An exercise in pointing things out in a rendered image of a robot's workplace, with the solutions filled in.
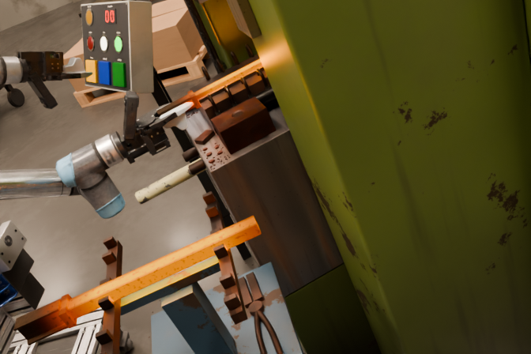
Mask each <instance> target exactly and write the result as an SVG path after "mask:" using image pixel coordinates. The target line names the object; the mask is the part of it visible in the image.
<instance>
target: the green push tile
mask: <svg viewBox="0 0 531 354"><path fill-rule="evenodd" d="M112 69H113V85H114V86H118V87H123V88H126V63H123V62H113V63H112Z"/></svg>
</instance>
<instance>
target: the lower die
mask: <svg viewBox="0 0 531 354"><path fill-rule="evenodd" d="M258 59H260V58H259V56H258V54H256V55H255V56H254V57H253V58H252V57H250V58H248V59H246V60H245V61H243V62H241V63H240V64H239V65H235V66H233V67H231V68H229V69H227V70H225V72H221V73H219V74H217V75H216V76H214V77H211V78H210V80H206V81H203V82H202V83H200V84H198V85H195V86H194V87H193V88H190V89H189V90H192V91H193V92H196V91H198V90H200V89H203V88H204V87H205V86H207V85H210V84H212V83H213V82H215V81H218V80H220V79H221V78H223V77H226V76H227V75H229V74H230V73H233V72H235V71H237V70H239V69H241V68H243V67H244V66H247V65H249V64H250V63H252V62H254V61H256V60H258ZM258 69H260V70H261V71H262V73H263V75H264V77H265V80H266V82H267V85H268V86H269V87H272V86H271V84H270V83H269V79H268V77H267V75H266V72H265V70H264V67H263V66H261V67H259V68H258ZM242 77H243V78H244V79H245V81H246V82H247V84H248V86H249V89H250V91H251V93H252V94H253V96H255V95H257V94H258V93H260V92H262V91H264V90H266V89H265V86H264V83H263V81H262V78H261V76H260V75H259V76H258V75H257V72H256V70H253V71H251V72H249V73H247V74H245V75H243V76H242ZM226 86H227V87H228V88H229V90H230V92H231V94H232V96H233V98H234V101H235V102H236V103H237V104H240V103H241V102H243V101H244V100H247V99H249V96H248V92H247V90H246V88H245V86H244V84H241V81H240V78H238V79H236V80H234V81H232V82H230V83H228V84H226ZM207 95H208V94H207ZM207 95H205V96H203V97H201V98H200V99H198V102H199V103H200V105H201V107H200V108H199V110H200V111H201V113H202V114H203V115H204V117H205V118H206V120H207V121H208V123H209V125H210V126H211V127H212V128H213V125H212V123H211V122H210V119H211V118H213V117H214V116H216V113H215V110H214V108H213V105H212V104H211V102H210V101H209V100H208V97H207ZM209 95H210V96H211V97H212V98H213V100H214V102H215V104H216V106H217V108H218V110H219V111H220V113H222V112H224V111H226V110H227V109H229V108H231V107H233V106H232V102H231V100H230V98H229V95H228V93H227V92H225V91H224V86H222V87H220V88H219V89H217V90H215V91H213V92H211V93H209ZM275 104H278V102H277V98H276V99H274V100H271V101H269V102H268V103H266V104H263V105H264V106H265V107H266V108H267V109H268V108H270V107H272V106H273V105H275ZM213 130H214V131H215V133H216V134H217V132H216V130H215V129H214V128H213ZM217 135H218V134H217Z"/></svg>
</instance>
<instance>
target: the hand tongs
mask: <svg viewBox="0 0 531 354"><path fill-rule="evenodd" d="M246 278H247V282H248V284H249V286H250V290H251V293H252V296H253V298H254V302H253V300H252V297H251V294H250V290H249V288H248V286H247V282H246V279H245V277H241V278H239V279H238V281H239V287H240V291H241V294H242V297H243V303H244V306H245V308H246V309H247V308H248V311H249V312H250V314H251V315H253V316H254V327H255V333H256V338H257V342H258V347H259V350H260V353H261V354H267V352H266V347H265V345H264V342H263V339H262V332H261V327H260V319H261V320H262V322H263V324H264V325H265V327H266V329H267V330H268V332H269V335H270V337H271V339H272V342H273V345H274V348H275V349H276V352H277V354H284V353H283V351H282V348H281V345H280V342H279V341H278V338H277V335H276V333H275V331H274V329H273V327H272V326H271V324H270V322H269V320H268V319H267V317H266V316H265V315H264V314H263V313H262V312H263V311H264V306H263V304H262V301H263V300H264V298H263V296H262V292H261V290H260V288H259V285H258V282H257V279H256V277H255V275H254V272H252V273H249V274H247V275H246Z"/></svg>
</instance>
